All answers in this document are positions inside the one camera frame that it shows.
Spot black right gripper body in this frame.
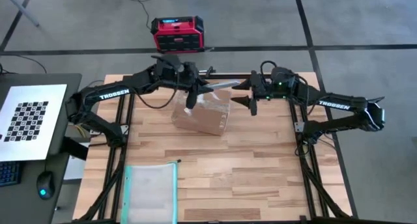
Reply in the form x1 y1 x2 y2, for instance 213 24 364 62
257 66 296 102

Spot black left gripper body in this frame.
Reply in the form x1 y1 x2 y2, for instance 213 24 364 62
174 61 200 88

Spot brown taped cardboard box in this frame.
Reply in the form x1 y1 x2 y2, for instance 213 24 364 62
171 89 232 137

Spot teal-edged mesh zipper pouch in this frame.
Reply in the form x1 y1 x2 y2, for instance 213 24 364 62
120 161 179 224

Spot red black jobsite radio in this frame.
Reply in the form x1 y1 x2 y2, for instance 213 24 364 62
150 15 206 54

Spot white sheet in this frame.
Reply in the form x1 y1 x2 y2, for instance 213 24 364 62
63 155 87 181

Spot white checkerboard calibration board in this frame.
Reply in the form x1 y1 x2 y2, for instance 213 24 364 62
0 83 68 162

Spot black computer mouse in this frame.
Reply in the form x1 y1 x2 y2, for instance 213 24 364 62
36 171 55 201

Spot grey metal pole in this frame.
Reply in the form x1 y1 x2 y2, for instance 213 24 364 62
0 0 40 27

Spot black backlit keyboard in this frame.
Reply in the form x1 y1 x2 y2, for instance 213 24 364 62
0 161 21 188

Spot black desk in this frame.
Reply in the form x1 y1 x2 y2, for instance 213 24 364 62
0 73 89 224

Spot black aluminium table frame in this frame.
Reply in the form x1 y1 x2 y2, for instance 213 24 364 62
78 72 351 224

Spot black floor cable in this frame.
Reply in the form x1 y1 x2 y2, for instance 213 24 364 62
131 0 154 31
0 53 48 75

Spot yellow wires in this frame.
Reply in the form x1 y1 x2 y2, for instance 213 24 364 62
66 123 89 139

